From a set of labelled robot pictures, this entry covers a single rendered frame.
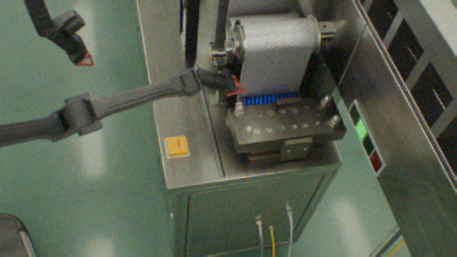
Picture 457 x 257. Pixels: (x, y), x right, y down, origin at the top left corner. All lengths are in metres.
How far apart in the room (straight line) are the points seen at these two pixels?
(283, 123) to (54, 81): 1.86
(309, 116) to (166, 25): 0.80
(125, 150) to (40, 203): 0.54
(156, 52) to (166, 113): 0.33
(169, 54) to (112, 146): 0.97
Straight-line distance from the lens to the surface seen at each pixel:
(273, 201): 1.93
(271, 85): 1.70
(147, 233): 2.54
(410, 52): 1.43
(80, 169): 2.76
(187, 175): 1.66
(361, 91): 1.52
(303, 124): 1.69
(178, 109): 1.82
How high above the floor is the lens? 2.35
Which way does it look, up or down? 55 degrees down
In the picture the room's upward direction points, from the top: 10 degrees clockwise
